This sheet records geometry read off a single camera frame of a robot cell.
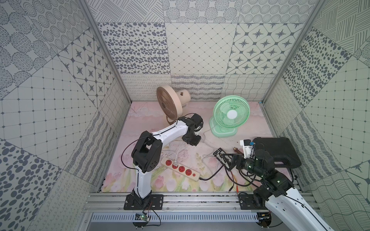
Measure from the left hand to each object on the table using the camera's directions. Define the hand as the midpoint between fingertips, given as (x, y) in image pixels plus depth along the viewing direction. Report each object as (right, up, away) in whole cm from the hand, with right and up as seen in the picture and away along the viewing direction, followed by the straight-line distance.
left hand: (194, 140), depth 90 cm
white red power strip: (-9, -16, -6) cm, 19 cm away
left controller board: (-27, -34, -19) cm, 48 cm away
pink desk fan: (-13, +24, -9) cm, 29 cm away
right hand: (+17, -6, -14) cm, 23 cm away
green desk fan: (+20, +17, -7) cm, 28 cm away
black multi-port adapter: (+15, -9, -2) cm, 17 cm away
